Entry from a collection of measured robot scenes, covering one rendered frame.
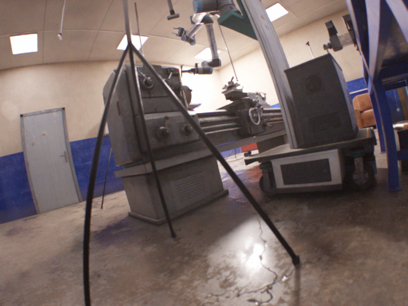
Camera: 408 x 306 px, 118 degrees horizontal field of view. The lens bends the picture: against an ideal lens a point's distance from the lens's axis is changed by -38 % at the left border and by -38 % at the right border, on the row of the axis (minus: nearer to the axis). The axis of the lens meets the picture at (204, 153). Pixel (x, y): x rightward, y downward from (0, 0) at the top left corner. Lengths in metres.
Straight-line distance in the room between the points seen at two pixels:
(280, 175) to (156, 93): 1.16
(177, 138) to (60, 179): 3.48
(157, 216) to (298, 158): 1.07
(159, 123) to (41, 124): 3.68
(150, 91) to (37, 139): 3.48
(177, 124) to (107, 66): 4.27
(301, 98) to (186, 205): 1.18
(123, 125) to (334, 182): 1.47
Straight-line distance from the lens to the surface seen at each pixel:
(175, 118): 1.56
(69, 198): 4.61
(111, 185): 4.78
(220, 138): 2.09
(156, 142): 1.43
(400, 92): 6.00
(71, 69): 5.39
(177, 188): 1.59
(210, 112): 2.05
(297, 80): 1.32
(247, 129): 2.23
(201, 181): 1.74
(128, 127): 1.52
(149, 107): 1.64
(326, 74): 1.27
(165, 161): 1.44
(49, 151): 4.66
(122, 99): 1.57
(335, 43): 1.47
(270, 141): 3.39
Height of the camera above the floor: 0.46
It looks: 1 degrees down
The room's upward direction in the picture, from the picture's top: 14 degrees counter-clockwise
